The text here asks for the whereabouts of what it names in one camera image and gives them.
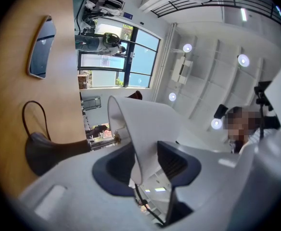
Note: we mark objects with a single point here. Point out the round ceiling light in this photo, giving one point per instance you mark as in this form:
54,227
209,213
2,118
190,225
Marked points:
172,97
187,48
243,60
216,124

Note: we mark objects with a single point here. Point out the person's body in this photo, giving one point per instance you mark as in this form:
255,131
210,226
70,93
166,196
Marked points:
253,136

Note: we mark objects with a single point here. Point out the black green backpack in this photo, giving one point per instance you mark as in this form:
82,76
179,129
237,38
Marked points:
111,38

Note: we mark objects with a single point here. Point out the large glass entrance window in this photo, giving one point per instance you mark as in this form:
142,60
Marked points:
143,52

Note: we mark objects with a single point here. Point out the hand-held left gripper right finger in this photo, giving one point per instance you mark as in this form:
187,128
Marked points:
215,177

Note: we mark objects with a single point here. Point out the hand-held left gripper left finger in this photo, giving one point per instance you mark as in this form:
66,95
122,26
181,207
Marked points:
82,196

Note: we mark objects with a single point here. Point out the black balcony railing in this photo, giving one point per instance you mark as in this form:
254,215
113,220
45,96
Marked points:
203,5

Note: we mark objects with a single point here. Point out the dark screen smartphone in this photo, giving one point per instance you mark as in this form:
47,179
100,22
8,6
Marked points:
42,47

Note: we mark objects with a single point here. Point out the white table lamp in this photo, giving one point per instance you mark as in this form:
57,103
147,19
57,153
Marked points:
150,124

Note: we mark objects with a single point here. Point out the white ceiling air conditioner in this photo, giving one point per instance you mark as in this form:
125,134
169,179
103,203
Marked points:
182,70

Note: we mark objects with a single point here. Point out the blue wall sign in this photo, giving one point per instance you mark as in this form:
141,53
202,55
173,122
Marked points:
128,15

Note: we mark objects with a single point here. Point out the wooden planter box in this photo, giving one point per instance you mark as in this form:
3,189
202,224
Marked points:
82,80

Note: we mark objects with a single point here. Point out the clothes rack with garments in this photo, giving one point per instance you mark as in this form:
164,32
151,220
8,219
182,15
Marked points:
104,3

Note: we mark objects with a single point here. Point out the black head-worn camera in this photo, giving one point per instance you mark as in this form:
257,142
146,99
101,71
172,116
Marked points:
220,111

